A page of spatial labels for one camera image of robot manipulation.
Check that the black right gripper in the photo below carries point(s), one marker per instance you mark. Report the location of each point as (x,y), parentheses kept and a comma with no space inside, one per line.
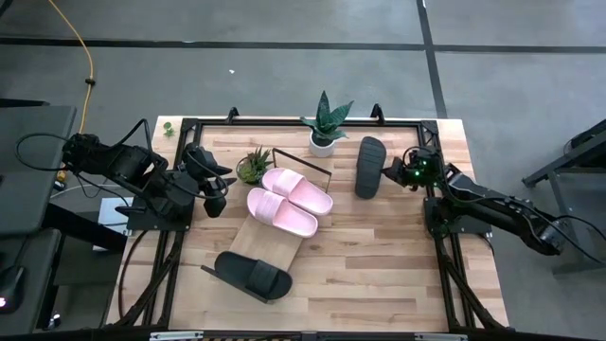
(419,168)

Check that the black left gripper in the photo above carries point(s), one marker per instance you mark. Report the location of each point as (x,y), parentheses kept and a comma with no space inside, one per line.
(201,166)

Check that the black slide sandal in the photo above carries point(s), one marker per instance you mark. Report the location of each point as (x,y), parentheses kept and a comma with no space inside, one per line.
(370,166)
(255,277)

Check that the pink slide sandal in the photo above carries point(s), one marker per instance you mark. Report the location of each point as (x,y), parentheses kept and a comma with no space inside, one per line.
(298,189)
(284,213)

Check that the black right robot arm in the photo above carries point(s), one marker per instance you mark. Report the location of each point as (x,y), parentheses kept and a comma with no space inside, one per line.
(497,208)

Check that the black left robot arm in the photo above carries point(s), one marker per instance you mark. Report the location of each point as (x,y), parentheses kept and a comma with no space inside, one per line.
(118,166)

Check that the small succulent in dark pot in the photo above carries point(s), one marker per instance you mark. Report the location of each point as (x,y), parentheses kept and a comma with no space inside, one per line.
(254,166)

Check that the small green sprig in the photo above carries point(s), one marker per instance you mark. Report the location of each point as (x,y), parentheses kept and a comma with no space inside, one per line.
(168,129)

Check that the snake plant in white pot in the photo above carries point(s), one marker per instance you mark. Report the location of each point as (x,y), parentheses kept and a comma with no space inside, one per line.
(326,123)

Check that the black metal cart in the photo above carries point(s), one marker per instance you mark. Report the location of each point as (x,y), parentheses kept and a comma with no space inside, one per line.
(568,161)

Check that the black desk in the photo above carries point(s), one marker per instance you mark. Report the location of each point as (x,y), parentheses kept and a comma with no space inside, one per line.
(28,166)

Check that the black computer mouse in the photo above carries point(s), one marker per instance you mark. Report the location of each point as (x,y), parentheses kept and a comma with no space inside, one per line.
(9,289)

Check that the black metal table frame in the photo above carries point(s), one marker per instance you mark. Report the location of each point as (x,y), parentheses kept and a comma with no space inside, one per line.
(260,122)

